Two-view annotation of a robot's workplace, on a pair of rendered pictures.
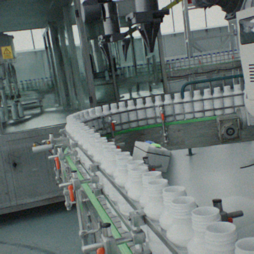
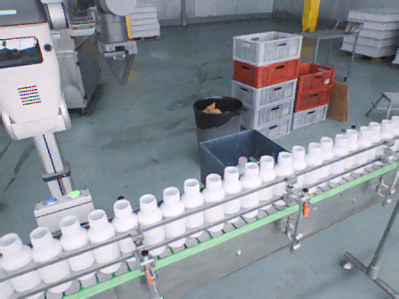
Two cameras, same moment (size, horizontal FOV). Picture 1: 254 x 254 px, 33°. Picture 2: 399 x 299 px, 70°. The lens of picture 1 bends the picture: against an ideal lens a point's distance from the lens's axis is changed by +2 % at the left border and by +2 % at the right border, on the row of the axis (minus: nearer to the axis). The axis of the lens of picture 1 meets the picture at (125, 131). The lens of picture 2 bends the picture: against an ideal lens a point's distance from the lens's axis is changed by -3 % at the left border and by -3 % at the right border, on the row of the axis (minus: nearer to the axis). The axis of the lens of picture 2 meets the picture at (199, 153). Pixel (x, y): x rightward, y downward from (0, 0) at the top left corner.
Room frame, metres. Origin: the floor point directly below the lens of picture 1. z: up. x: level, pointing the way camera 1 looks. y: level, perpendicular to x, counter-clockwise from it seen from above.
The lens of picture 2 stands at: (1.12, 0.59, 1.60)
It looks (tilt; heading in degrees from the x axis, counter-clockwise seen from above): 31 degrees down; 257
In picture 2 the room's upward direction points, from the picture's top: 1 degrees counter-clockwise
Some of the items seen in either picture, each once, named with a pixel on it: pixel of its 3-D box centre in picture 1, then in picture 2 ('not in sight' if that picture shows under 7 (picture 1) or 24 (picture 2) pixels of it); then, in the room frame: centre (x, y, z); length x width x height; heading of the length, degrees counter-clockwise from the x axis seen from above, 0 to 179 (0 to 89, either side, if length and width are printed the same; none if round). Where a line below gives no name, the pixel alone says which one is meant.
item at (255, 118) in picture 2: not in sight; (262, 108); (-0.31, -2.28, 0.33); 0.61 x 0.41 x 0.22; 19
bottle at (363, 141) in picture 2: not in sight; (360, 149); (0.37, -0.12, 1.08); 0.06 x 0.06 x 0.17
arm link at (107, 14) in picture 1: (108, 11); not in sight; (1.57, 0.00, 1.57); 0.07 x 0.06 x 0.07; 103
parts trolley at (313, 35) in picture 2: not in sight; (324, 53); (-2.20, -3.89, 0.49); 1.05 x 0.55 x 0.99; 13
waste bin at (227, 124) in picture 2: not in sight; (217, 136); (0.37, -1.77, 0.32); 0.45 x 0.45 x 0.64
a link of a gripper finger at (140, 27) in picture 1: (153, 33); (118, 63); (1.13, -0.11, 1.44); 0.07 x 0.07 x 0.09; 12
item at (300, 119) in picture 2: not in sight; (298, 111); (-0.97, -2.53, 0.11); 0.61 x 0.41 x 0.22; 16
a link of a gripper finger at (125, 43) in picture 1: (119, 48); not in sight; (1.58, -0.02, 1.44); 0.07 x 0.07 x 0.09; 13
